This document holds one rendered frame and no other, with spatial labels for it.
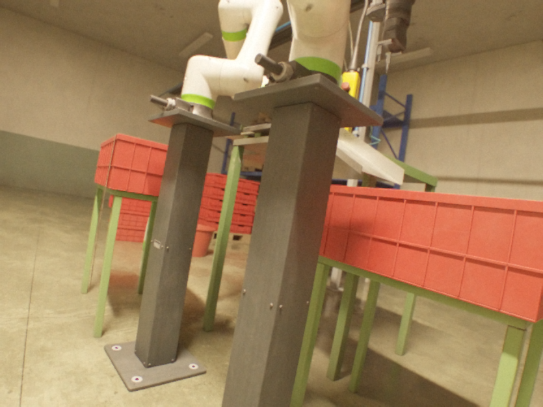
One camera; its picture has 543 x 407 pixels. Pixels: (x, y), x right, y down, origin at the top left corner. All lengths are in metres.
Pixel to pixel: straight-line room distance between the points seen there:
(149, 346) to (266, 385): 0.58
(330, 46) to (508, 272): 0.59
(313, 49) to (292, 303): 0.57
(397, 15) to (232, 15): 0.74
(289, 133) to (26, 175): 8.76
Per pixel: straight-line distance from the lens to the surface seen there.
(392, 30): 0.97
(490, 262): 0.74
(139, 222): 3.58
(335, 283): 2.94
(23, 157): 9.24
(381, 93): 6.45
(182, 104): 1.14
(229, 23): 1.50
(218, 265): 1.52
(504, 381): 0.80
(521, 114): 6.64
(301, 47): 0.77
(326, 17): 0.68
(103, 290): 1.41
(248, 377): 0.78
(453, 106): 7.06
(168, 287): 1.16
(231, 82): 1.14
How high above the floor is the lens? 0.67
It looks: 1 degrees up
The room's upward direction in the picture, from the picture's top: 10 degrees clockwise
